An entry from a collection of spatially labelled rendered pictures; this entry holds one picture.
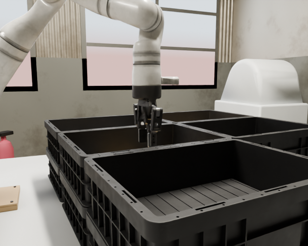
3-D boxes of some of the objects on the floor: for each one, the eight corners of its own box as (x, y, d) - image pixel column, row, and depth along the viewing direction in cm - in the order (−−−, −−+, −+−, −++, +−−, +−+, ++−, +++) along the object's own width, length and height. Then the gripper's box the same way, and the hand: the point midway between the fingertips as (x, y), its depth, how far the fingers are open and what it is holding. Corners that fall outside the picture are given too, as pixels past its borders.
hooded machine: (301, 198, 261) (313, 57, 242) (254, 209, 240) (263, 55, 221) (250, 175, 322) (256, 62, 303) (209, 182, 302) (213, 61, 283)
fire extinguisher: (25, 191, 277) (21, 128, 268) (24, 203, 251) (19, 133, 242) (-7, 195, 267) (-12, 130, 258) (-11, 208, 241) (-17, 135, 232)
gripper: (122, 82, 78) (124, 140, 80) (144, 83, 64) (145, 153, 67) (148, 82, 81) (148, 138, 83) (173, 83, 67) (173, 149, 70)
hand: (146, 139), depth 75 cm, fingers open, 5 cm apart
